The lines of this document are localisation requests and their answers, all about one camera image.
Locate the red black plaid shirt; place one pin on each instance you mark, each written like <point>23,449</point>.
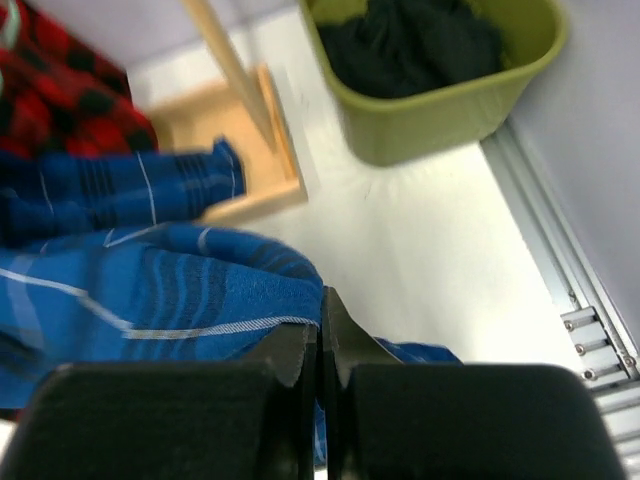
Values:
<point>64,96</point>

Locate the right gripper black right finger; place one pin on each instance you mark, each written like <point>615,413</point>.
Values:
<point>387,419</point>

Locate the wooden clothes rack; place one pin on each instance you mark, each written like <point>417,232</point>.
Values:
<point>245,109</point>

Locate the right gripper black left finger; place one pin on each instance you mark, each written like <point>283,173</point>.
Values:
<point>252,418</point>

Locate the aluminium mounting rail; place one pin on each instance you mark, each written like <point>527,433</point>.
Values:
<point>608,355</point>

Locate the blue plaid shirt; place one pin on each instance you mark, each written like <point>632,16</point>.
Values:
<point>102,260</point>

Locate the green plastic basket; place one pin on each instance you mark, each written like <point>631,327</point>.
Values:
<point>384,132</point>

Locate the mint green hanger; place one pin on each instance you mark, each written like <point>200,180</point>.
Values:
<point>11,25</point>

